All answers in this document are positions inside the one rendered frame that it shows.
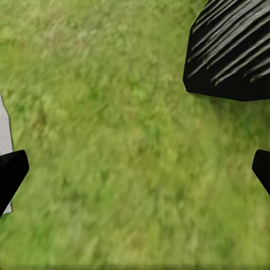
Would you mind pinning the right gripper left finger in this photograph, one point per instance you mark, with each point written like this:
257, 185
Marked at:
13, 169

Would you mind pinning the bush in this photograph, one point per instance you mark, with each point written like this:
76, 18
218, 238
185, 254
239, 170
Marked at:
228, 51

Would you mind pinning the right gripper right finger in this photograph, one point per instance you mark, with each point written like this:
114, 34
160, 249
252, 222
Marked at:
261, 167

